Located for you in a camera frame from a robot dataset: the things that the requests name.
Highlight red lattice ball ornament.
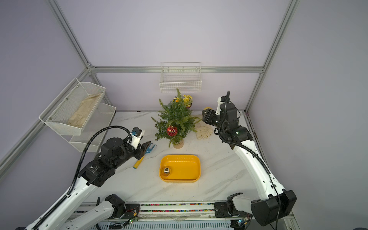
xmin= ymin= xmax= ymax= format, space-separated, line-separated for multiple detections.
xmin=166 ymin=126 xmax=178 ymax=137

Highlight shiny silver ball ornament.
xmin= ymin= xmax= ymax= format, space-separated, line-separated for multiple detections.
xmin=163 ymin=167 xmax=171 ymax=177

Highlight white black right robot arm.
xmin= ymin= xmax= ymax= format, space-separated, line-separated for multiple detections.
xmin=202 ymin=102 xmax=297 ymax=226

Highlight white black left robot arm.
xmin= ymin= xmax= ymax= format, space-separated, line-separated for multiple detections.
xmin=26 ymin=136 xmax=151 ymax=230

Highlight small green christmas tree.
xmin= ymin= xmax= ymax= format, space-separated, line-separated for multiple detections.
xmin=152 ymin=89 xmax=198 ymax=147

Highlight blue yellow toy rake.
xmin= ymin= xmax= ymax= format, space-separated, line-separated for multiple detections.
xmin=133 ymin=144 xmax=157 ymax=169

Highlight cream work glove on table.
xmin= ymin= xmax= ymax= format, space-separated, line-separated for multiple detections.
xmin=195 ymin=115 xmax=213 ymax=140

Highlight yellow purple flower bouquet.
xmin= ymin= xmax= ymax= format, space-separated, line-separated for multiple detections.
xmin=172 ymin=95 xmax=193 ymax=109

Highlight yellow plastic tray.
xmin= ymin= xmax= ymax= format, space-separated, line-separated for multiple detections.
xmin=159 ymin=154 xmax=201 ymax=183

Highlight cream glove in shelf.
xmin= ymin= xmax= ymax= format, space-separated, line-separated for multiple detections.
xmin=67 ymin=93 xmax=102 ymax=128

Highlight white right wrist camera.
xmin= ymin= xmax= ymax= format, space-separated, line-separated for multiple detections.
xmin=216 ymin=96 xmax=226 ymax=116

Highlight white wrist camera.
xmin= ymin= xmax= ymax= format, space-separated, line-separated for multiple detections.
xmin=130 ymin=127 xmax=145 ymax=149
xmin=216 ymin=96 xmax=226 ymax=116

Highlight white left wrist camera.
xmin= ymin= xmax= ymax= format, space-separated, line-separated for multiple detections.
xmin=130 ymin=127 xmax=145 ymax=149

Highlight black corrugated right cable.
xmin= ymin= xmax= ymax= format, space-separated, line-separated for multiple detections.
xmin=218 ymin=90 xmax=281 ymax=230

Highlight black corrugated cable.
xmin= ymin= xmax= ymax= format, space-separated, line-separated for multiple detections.
xmin=218 ymin=90 xmax=281 ymax=230
xmin=31 ymin=125 xmax=132 ymax=230

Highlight white wire wall basket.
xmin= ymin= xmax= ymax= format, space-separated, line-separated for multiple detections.
xmin=159 ymin=62 xmax=202 ymax=93

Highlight aluminium rail with pebbles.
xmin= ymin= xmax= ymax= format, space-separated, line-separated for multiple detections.
xmin=57 ymin=202 xmax=245 ymax=222

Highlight aluminium frame bars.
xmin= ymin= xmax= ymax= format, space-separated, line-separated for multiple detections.
xmin=1 ymin=1 xmax=300 ymax=180

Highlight white mesh wall shelf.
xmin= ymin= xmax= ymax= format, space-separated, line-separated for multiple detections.
xmin=39 ymin=78 xmax=116 ymax=152

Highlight black corrugated left cable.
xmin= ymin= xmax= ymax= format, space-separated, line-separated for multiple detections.
xmin=31 ymin=125 xmax=132 ymax=230

